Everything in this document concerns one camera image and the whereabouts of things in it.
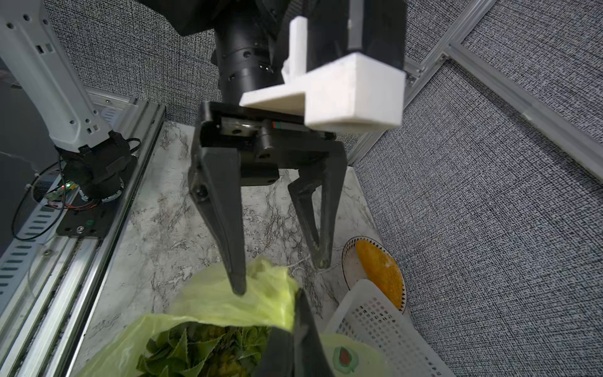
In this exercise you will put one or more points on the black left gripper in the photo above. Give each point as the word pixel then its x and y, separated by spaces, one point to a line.
pixel 236 146

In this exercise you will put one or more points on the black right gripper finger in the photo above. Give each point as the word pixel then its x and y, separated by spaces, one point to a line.
pixel 295 353

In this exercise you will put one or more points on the yellow-green avocado plastic bag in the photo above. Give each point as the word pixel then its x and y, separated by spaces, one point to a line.
pixel 207 299

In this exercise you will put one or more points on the pineapple with green crown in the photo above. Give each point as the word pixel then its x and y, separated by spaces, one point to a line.
pixel 195 349

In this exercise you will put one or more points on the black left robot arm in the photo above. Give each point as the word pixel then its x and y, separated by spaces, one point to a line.
pixel 252 39

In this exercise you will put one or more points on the white perforated plastic basket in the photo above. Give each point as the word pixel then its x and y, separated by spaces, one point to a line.
pixel 368 336

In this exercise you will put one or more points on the bowl with orange food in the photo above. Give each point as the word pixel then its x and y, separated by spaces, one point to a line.
pixel 366 259

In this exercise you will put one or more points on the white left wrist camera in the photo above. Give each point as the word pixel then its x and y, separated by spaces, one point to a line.
pixel 353 94

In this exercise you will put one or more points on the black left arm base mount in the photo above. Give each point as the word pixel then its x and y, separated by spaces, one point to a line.
pixel 102 174

